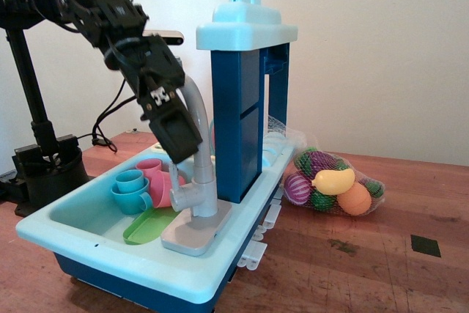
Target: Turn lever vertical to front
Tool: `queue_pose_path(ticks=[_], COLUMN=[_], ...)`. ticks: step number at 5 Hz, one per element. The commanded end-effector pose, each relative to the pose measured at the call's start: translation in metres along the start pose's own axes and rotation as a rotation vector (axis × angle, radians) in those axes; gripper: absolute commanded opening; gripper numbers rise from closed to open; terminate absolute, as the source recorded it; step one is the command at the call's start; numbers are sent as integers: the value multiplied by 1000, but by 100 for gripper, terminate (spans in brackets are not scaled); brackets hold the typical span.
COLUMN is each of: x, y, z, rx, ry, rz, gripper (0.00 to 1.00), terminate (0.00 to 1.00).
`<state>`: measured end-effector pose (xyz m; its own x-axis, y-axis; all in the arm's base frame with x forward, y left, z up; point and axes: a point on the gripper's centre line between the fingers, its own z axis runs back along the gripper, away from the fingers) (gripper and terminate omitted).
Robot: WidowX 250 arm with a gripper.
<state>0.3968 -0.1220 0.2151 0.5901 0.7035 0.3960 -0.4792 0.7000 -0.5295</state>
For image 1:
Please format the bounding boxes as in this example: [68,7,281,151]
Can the white plastic clips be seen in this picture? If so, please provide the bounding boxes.
[237,187,283,270]

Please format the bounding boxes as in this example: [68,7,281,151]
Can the grey depth camera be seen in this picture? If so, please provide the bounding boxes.
[143,29,185,45]

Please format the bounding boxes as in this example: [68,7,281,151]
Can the pink toy cup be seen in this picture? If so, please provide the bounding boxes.
[136,158,163,180]
[149,170,172,208]

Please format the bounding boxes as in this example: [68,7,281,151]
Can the teal toy cup front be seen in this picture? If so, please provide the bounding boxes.
[111,177,153,215]

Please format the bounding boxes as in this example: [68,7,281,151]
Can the green toy tray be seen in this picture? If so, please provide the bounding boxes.
[122,207,179,245]

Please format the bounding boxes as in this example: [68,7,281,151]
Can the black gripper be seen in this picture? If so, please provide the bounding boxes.
[103,35,202,163]

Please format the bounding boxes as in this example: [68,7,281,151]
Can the purple toy onion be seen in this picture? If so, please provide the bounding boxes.
[284,173,313,205]

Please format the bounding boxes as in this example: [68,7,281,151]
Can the pink toy cup front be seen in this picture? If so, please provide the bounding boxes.
[149,170,172,208]

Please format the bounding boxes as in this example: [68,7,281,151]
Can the mesh bag of toy food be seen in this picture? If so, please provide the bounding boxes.
[264,114,388,218]

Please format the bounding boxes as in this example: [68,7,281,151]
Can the black tape patch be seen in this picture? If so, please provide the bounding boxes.
[410,235,441,257]

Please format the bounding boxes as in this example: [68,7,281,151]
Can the orange toy fruit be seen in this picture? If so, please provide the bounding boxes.
[337,183,372,216]

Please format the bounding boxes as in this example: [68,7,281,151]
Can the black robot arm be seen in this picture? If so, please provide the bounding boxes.
[1,0,202,216]

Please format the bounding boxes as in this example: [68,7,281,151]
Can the teal toy cup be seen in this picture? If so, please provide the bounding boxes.
[111,177,153,215]
[115,169,144,194]

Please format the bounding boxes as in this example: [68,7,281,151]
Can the light blue toy plates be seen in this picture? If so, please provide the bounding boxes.
[262,131,289,167]

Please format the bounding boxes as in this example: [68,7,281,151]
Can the pink toy cup rear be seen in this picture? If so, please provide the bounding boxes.
[136,158,163,180]

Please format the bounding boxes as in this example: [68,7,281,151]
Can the yellow toy mango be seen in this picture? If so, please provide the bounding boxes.
[311,169,355,196]

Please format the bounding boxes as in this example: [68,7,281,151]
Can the toy sink blue basin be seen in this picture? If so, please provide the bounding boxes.
[16,145,294,312]

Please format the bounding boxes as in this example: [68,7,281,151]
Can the grey toy faucet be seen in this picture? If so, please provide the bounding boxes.
[160,75,232,257]

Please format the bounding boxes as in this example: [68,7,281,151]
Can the teal toy cup rear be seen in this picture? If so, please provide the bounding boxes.
[115,169,144,194]

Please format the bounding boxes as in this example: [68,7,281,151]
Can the blue toy shelf tower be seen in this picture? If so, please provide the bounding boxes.
[196,0,298,203]

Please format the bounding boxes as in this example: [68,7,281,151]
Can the black camera cable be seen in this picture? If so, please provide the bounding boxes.
[91,78,137,153]

